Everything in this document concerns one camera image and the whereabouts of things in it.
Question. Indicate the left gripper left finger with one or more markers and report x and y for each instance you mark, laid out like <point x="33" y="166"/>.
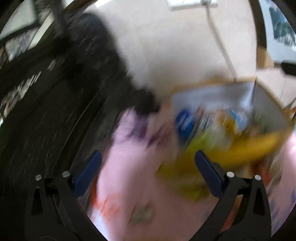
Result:
<point x="55" y="212"/>

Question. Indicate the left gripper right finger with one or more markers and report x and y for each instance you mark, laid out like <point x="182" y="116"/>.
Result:
<point x="252" y="220"/>

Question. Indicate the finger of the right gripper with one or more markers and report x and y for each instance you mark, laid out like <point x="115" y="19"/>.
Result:
<point x="288" y="66"/>

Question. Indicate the blue snack bag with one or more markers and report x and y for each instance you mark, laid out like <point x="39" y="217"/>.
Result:
<point x="185" y="122"/>

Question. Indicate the framed lotus painting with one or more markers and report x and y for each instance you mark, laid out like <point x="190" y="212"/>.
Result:
<point x="275" y="31"/>

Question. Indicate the yellow-green snack packet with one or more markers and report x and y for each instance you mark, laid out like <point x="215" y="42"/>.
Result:
<point x="185" y="179"/>

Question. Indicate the yellow cardboard box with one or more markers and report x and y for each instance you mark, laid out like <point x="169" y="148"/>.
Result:
<point x="247" y="94"/>

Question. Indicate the pink floral cloth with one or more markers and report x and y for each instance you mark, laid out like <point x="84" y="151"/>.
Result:
<point x="128" y="178"/>

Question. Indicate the small grey-green snack packet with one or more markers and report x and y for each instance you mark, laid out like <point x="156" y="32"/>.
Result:
<point x="141" y="214"/>

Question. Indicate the dark carved wooden furniture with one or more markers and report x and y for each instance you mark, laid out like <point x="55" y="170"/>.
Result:
<point x="57" y="100"/>

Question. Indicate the white double wall socket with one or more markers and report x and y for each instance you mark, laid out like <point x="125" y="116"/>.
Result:
<point x="190" y="4"/>

